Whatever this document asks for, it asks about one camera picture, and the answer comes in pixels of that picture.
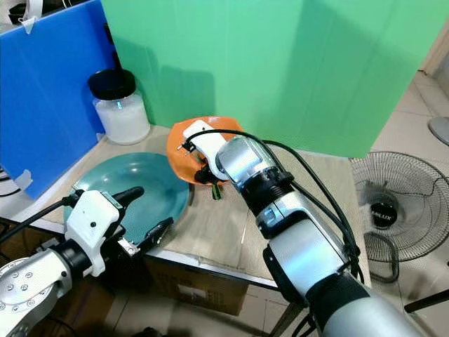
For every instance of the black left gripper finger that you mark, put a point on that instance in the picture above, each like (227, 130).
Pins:
(130, 194)
(158, 230)

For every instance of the orange plate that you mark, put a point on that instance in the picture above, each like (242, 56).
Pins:
(177, 151)

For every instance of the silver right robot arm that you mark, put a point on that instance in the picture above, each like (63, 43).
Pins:
(309, 246)

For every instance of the green utensil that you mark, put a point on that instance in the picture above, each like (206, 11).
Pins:
(216, 191)

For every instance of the teal plate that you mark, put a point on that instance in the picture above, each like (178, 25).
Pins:
(158, 182)

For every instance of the beige table mat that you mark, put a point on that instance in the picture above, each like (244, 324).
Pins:
(217, 232)

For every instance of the brown cardboard box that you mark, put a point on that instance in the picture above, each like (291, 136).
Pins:
(196, 291)

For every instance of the glass jar with black lid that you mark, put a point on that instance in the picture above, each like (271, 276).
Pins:
(123, 119)

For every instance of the blue plastic board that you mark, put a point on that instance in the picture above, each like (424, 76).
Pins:
(49, 91)

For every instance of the green plastic board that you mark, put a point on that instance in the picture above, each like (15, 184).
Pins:
(287, 63)

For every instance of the black floor fan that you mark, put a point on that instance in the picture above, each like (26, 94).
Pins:
(400, 182)

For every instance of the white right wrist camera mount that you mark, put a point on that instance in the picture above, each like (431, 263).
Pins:
(207, 144)

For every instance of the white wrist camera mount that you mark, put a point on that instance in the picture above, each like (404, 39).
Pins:
(91, 221)
(207, 144)

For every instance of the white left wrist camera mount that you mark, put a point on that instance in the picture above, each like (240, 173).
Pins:
(91, 221)

